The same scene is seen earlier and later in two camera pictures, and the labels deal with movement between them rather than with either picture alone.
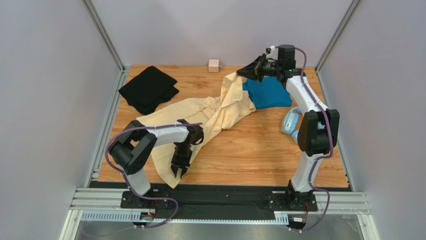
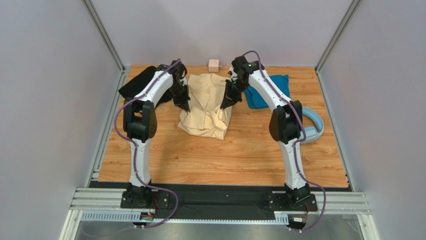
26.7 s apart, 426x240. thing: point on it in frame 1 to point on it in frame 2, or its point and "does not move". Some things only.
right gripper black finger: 258,76 to 227,102
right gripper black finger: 251,70 to 227,101
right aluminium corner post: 334,40 does not move
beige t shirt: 210,114 to 206,94
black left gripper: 178,163 to 182,102
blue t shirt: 270,92 does not move
